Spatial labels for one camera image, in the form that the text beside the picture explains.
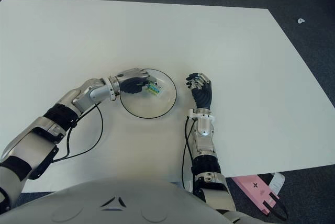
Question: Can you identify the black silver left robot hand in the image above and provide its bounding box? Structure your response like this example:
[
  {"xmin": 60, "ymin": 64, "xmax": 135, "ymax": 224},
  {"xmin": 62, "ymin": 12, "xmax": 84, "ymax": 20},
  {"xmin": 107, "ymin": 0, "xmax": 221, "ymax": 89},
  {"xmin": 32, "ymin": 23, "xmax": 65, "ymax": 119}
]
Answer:
[{"xmin": 115, "ymin": 68, "xmax": 158, "ymax": 95}]

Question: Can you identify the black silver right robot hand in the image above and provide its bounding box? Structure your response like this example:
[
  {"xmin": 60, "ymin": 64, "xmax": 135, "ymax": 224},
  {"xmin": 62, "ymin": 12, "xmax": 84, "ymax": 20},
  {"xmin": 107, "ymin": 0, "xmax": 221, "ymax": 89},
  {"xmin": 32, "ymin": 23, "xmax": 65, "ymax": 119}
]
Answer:
[{"xmin": 185, "ymin": 72, "xmax": 212, "ymax": 110}]

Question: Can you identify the green white toothpaste tube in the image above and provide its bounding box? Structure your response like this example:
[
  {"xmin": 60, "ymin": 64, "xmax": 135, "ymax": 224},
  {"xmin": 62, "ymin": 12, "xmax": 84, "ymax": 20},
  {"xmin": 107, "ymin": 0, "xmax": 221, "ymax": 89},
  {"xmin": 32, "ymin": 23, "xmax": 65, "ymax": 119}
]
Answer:
[{"xmin": 145, "ymin": 79, "xmax": 163, "ymax": 97}]

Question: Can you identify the white plate with black rim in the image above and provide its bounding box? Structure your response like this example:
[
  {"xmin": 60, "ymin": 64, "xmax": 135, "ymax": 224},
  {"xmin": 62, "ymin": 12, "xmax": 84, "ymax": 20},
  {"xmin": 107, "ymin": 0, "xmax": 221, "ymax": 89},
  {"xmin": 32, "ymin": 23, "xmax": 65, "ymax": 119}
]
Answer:
[{"xmin": 120, "ymin": 68, "xmax": 177, "ymax": 119}]

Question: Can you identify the pink tool on floor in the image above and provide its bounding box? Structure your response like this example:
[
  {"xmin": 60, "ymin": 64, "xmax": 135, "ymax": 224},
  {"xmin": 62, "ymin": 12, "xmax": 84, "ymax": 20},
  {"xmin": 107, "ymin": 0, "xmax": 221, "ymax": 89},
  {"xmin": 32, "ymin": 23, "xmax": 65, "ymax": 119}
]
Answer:
[{"xmin": 232, "ymin": 174, "xmax": 281, "ymax": 213}]

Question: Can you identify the white paper strip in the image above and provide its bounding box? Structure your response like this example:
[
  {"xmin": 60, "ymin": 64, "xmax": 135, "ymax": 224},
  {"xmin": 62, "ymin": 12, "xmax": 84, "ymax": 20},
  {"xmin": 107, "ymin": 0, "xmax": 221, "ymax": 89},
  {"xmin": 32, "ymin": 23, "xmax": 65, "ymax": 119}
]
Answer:
[{"xmin": 269, "ymin": 173, "xmax": 286, "ymax": 193}]

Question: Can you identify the grey robot torso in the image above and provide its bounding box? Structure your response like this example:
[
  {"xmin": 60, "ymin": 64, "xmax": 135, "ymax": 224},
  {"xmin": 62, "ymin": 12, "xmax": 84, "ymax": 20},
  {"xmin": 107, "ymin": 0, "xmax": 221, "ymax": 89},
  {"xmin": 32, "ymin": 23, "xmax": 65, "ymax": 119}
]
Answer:
[{"xmin": 0, "ymin": 178, "xmax": 262, "ymax": 224}]

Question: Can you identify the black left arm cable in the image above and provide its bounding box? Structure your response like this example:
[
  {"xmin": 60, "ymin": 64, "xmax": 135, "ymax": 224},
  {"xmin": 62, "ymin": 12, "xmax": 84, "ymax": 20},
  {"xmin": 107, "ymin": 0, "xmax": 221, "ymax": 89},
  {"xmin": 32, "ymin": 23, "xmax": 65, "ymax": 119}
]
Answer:
[{"xmin": 53, "ymin": 103, "xmax": 104, "ymax": 163}]

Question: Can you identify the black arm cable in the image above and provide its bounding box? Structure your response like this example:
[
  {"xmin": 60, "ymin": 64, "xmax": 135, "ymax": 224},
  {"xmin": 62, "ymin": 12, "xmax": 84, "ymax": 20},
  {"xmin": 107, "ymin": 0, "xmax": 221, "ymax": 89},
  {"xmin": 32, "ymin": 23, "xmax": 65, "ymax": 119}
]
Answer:
[
  {"xmin": 182, "ymin": 118, "xmax": 196, "ymax": 191},
  {"xmin": 53, "ymin": 103, "xmax": 104, "ymax": 163}
]

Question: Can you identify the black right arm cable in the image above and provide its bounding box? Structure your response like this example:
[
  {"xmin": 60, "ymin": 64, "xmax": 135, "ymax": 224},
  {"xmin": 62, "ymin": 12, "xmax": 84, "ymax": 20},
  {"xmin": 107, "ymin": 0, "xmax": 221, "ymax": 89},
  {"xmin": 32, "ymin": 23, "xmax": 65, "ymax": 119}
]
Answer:
[{"xmin": 182, "ymin": 118, "xmax": 196, "ymax": 191}]

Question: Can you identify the black thin cord loop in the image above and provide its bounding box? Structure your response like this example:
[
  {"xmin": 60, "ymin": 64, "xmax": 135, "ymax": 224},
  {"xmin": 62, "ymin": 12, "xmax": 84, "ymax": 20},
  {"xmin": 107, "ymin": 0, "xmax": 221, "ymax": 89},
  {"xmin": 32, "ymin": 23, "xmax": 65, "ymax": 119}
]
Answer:
[{"xmin": 264, "ymin": 192, "xmax": 288, "ymax": 221}]

